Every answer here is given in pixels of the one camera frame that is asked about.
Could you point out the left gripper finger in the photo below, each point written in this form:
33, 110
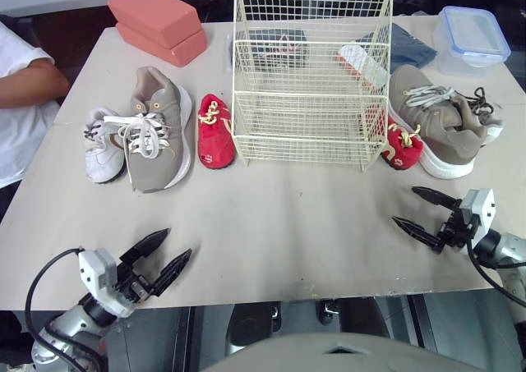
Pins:
146, 249
172, 271

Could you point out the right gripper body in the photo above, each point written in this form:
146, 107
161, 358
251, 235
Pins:
454, 232

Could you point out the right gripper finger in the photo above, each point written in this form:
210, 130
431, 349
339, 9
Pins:
435, 199
417, 231

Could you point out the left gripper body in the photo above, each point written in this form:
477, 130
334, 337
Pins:
133, 283

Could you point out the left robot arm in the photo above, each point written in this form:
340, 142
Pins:
70, 327

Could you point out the large taupe sneaker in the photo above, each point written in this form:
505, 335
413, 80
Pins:
444, 142
164, 158

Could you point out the small red shoe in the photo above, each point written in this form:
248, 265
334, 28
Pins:
213, 142
400, 152

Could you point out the robot body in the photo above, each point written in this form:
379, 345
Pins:
341, 353

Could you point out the dark blue folded cloth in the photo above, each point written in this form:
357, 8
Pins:
413, 51

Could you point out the clear box with blue lid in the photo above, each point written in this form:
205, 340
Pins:
472, 35

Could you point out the person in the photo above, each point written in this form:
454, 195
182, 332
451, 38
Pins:
16, 113

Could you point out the red-brown foam block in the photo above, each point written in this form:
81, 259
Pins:
187, 49
154, 12

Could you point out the black pack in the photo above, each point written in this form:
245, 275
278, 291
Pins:
279, 49

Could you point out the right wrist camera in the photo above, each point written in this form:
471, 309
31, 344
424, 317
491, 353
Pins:
478, 209

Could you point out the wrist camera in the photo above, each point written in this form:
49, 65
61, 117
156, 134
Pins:
478, 209
96, 271

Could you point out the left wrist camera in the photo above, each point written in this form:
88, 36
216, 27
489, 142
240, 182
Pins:
96, 271

